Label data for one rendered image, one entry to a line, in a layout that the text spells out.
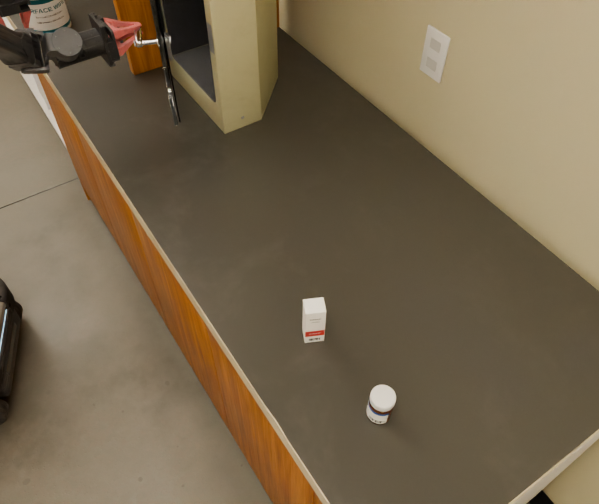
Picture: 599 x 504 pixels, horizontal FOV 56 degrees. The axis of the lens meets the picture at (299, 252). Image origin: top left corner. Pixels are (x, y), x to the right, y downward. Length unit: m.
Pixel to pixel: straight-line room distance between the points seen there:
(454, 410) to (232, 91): 0.89
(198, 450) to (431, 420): 1.13
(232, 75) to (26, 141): 1.96
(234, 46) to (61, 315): 1.40
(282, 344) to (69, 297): 1.49
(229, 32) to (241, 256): 0.50
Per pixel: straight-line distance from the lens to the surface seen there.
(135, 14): 1.69
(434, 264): 1.23
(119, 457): 2.07
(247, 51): 1.41
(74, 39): 1.30
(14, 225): 2.81
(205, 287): 1.17
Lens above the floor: 1.88
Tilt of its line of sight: 51 degrees down
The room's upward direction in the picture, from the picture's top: 1 degrees clockwise
